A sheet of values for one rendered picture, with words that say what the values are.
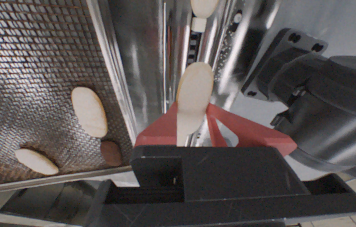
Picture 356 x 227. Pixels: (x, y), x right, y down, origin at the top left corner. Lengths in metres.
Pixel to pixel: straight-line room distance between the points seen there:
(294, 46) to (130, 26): 0.26
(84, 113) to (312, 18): 0.36
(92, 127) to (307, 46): 0.36
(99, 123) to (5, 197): 2.65
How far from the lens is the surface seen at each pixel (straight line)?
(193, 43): 0.19
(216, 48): 0.18
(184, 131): 0.15
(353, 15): 0.34
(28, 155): 0.33
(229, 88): 0.21
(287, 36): 0.26
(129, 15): 0.22
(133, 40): 0.22
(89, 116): 0.21
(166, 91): 0.19
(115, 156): 0.29
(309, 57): 0.25
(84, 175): 0.40
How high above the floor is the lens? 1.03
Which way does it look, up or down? 49 degrees down
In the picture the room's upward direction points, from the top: 177 degrees clockwise
